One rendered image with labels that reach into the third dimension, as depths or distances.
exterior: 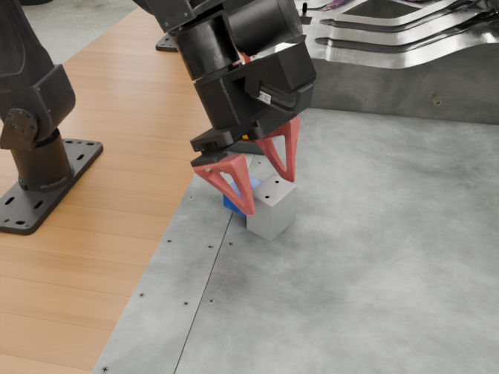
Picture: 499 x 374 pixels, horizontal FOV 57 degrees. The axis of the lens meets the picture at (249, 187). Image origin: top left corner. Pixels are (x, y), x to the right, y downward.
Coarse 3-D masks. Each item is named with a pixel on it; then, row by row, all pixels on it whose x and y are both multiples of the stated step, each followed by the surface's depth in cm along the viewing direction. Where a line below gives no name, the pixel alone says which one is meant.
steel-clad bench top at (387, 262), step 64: (320, 128) 74; (384, 128) 74; (448, 128) 74; (192, 192) 60; (320, 192) 60; (384, 192) 60; (448, 192) 60; (192, 256) 51; (256, 256) 51; (320, 256) 51; (384, 256) 51; (448, 256) 51; (128, 320) 44; (192, 320) 44; (256, 320) 44; (320, 320) 44; (384, 320) 44; (448, 320) 44
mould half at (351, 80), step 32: (448, 0) 88; (320, 32) 84; (352, 32) 85; (416, 32) 82; (480, 32) 71; (320, 64) 74; (352, 64) 73; (384, 64) 74; (416, 64) 72; (448, 64) 70; (480, 64) 69; (320, 96) 78; (352, 96) 77; (384, 96) 76; (416, 96) 74; (448, 96) 73; (480, 96) 72
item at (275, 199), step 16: (272, 176) 54; (256, 192) 52; (272, 192) 52; (288, 192) 52; (256, 208) 51; (272, 208) 50; (288, 208) 53; (256, 224) 53; (272, 224) 51; (288, 224) 55
